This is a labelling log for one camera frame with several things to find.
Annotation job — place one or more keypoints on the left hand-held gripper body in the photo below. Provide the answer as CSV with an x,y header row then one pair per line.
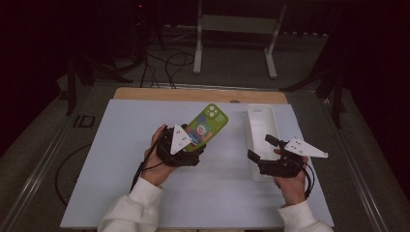
x,y
179,138

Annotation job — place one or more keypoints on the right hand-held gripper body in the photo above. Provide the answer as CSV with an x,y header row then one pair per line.
x,y
303,149

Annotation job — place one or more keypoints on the white oblong tray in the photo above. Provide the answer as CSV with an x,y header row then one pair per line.
x,y
261,124

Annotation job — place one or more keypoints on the green cartoon phone case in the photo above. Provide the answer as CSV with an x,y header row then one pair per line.
x,y
206,124

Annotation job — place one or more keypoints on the person's left hand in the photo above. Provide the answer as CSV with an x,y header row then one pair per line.
x,y
154,170

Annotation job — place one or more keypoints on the person's right hand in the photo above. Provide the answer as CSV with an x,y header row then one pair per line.
x,y
291,190

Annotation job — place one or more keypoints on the black tripod stand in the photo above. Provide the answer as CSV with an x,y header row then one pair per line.
x,y
336,96

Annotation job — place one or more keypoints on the white board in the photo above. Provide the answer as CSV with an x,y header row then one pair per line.
x,y
106,145

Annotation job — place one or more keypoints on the white metal stand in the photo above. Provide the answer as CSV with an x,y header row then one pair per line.
x,y
237,24

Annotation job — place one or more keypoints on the black curtain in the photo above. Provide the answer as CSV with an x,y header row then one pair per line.
x,y
306,16

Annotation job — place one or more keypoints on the black rectangular floor frame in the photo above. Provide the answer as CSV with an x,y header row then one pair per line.
x,y
76,121

